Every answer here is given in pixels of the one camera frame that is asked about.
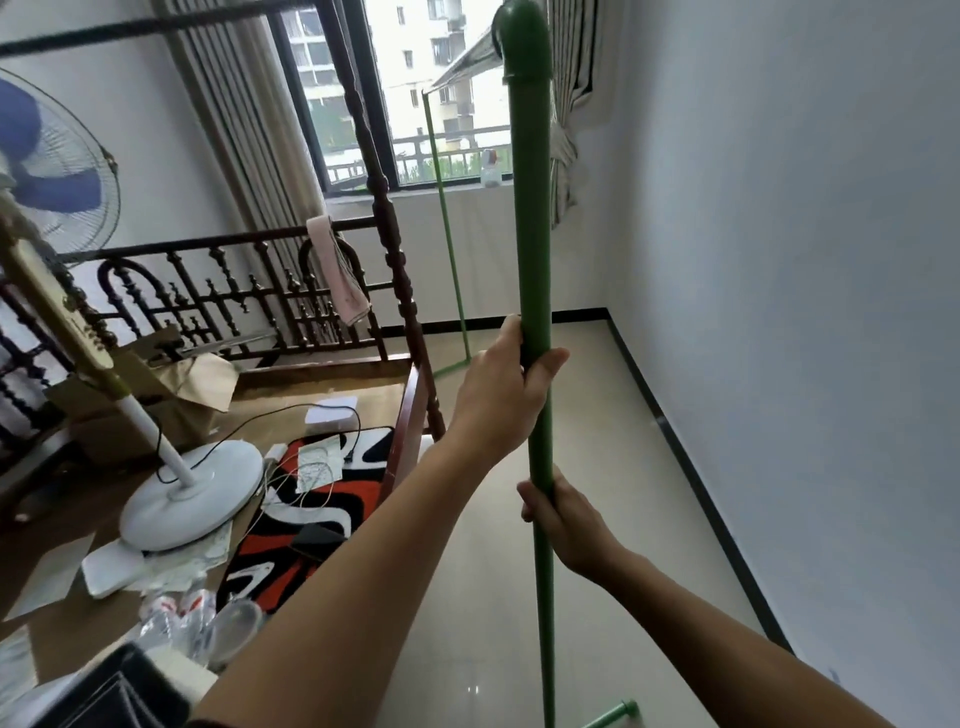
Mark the person's left hand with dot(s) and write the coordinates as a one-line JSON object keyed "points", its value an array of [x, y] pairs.
{"points": [[491, 397]]}

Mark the person's right hand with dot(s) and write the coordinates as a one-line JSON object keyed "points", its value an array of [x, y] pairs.
{"points": [[577, 532]]}

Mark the person's left thumb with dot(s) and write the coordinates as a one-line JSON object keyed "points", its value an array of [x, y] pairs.
{"points": [[547, 369]]}

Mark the person's right thumb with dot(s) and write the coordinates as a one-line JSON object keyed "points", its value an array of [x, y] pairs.
{"points": [[534, 501]]}

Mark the thick green pole with elbow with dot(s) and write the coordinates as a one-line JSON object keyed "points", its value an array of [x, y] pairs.
{"points": [[536, 225]]}

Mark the person's right forearm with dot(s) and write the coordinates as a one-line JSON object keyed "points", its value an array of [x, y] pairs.
{"points": [[720, 652]]}

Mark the person's left forearm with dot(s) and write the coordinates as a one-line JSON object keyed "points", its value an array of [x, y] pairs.
{"points": [[360, 600]]}

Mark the thin green pole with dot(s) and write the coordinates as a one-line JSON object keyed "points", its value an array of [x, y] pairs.
{"points": [[448, 240]]}

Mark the red black white patterned mat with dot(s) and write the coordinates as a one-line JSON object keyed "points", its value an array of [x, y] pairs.
{"points": [[330, 502]]}

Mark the small clear bottle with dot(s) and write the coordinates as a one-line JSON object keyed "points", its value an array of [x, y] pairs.
{"points": [[490, 171]]}

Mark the white printed paper sheet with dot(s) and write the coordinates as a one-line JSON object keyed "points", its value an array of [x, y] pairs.
{"points": [[321, 465]]}

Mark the plain white paper sheet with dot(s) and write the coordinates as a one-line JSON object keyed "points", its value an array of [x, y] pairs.
{"points": [[334, 414]]}

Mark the flat black device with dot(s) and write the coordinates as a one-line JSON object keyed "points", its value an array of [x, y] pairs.
{"points": [[319, 540]]}

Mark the green pipe connector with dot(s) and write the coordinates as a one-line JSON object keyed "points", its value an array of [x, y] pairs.
{"points": [[616, 712]]}

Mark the pink towel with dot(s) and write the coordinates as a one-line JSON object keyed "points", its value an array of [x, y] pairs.
{"points": [[339, 270]]}

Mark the balcony railing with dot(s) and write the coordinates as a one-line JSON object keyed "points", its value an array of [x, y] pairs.
{"points": [[442, 154]]}

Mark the striped tied curtain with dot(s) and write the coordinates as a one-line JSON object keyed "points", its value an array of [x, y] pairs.
{"points": [[571, 112]]}

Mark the grey horizontal rack bar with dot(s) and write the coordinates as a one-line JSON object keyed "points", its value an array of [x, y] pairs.
{"points": [[465, 64]]}

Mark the clear plastic container lid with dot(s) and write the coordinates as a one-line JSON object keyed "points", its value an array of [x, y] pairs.
{"points": [[236, 630]]}

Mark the apartment building outside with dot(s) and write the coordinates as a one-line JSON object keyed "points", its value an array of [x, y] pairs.
{"points": [[420, 52]]}

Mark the white standing fan blue blades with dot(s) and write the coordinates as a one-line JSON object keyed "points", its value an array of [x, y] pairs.
{"points": [[191, 495]]}

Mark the brown cardboard box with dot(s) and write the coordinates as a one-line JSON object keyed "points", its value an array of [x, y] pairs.
{"points": [[180, 390]]}

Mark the crumpled clear plastic bags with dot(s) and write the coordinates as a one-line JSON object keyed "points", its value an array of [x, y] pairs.
{"points": [[176, 619]]}

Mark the beige pleated curtain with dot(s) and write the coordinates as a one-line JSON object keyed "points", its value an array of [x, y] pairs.
{"points": [[240, 112]]}

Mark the white foam block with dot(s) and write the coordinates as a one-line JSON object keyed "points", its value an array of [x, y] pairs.
{"points": [[112, 571]]}

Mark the black bag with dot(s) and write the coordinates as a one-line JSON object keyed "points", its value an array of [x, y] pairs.
{"points": [[127, 694]]}

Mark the black window frame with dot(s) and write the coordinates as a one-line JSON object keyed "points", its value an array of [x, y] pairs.
{"points": [[450, 188]]}

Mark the dark wooden canopy bed frame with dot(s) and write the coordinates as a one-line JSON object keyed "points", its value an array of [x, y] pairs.
{"points": [[391, 225]]}

